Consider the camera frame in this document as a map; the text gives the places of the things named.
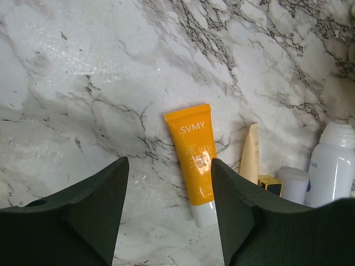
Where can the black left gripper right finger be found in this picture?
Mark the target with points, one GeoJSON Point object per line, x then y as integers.
{"type": "Point", "coordinates": [259, 228]}

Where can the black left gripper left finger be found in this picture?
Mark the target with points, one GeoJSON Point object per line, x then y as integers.
{"type": "Point", "coordinates": [76, 226]}

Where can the black gold lipstick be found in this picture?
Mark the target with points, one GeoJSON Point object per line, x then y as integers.
{"type": "Point", "coordinates": [270, 184]}

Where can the lavender white bottle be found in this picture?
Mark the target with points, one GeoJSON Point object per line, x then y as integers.
{"type": "Point", "coordinates": [294, 184]}

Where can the gold cream tube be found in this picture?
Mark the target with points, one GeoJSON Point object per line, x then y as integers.
{"type": "Point", "coordinates": [249, 165]}

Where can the white blue tube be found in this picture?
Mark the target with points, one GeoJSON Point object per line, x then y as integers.
{"type": "Point", "coordinates": [331, 168]}

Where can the orange sunscreen tube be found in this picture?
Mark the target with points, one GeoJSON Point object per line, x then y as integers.
{"type": "Point", "coordinates": [192, 134]}

